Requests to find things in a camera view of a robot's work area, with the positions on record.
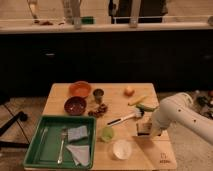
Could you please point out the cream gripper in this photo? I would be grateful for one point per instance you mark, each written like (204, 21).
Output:
(155, 131)

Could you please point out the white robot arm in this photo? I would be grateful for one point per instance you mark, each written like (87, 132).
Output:
(178, 108)

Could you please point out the dark purple bowl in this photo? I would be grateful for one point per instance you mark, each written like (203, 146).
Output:
(75, 106)

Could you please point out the orange bowl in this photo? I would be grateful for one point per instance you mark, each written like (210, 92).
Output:
(80, 89)

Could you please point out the green plastic cup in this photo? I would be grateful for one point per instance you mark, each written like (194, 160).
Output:
(107, 134)

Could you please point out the brown dried clump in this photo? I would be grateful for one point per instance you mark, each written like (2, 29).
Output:
(99, 112)

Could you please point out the small metal cup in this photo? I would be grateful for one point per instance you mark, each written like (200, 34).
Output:
(98, 95)

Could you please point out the grey folded cloth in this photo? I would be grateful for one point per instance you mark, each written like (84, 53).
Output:
(80, 154)

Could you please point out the silver fork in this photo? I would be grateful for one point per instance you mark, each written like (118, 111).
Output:
(63, 137)

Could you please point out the green plastic tray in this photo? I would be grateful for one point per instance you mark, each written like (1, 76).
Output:
(47, 156)

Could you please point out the silver knife in tray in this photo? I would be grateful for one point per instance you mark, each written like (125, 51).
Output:
(43, 137)

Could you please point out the black handled dish brush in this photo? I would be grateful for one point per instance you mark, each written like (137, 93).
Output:
(137, 113)

